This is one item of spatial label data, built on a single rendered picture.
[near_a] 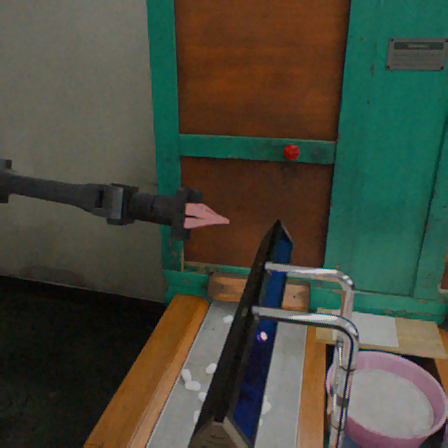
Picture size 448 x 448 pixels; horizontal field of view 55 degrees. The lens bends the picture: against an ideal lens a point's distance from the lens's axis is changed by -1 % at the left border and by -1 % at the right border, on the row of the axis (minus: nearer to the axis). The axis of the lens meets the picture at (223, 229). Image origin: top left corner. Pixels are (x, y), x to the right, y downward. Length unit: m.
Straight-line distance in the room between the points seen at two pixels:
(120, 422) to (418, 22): 1.09
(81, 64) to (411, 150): 1.64
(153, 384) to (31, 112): 1.79
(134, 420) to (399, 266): 0.79
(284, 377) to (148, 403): 0.34
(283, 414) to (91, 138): 1.74
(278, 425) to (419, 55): 0.89
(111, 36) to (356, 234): 1.49
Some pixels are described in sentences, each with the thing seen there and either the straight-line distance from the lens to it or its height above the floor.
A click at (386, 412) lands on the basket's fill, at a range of 1.13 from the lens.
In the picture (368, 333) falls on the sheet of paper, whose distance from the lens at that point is 1.28.
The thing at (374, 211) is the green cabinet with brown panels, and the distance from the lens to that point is 1.23.
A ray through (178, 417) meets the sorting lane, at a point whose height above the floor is 0.74.
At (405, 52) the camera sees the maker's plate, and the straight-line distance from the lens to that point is 1.16.
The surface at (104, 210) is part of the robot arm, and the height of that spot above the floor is 1.19.
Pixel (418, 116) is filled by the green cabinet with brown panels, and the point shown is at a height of 1.34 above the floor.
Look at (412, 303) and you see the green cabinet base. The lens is 1.36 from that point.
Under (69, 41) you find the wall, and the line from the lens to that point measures 2.36.
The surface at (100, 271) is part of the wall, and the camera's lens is 2.68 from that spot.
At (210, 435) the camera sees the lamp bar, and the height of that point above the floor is 1.09.
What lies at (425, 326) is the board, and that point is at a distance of 1.36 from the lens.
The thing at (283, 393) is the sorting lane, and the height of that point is 0.74.
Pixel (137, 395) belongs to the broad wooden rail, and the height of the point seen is 0.76.
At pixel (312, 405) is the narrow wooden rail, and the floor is 0.76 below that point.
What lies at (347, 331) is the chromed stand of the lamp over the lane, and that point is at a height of 1.10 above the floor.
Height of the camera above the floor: 1.52
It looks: 24 degrees down
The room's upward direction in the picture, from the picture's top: straight up
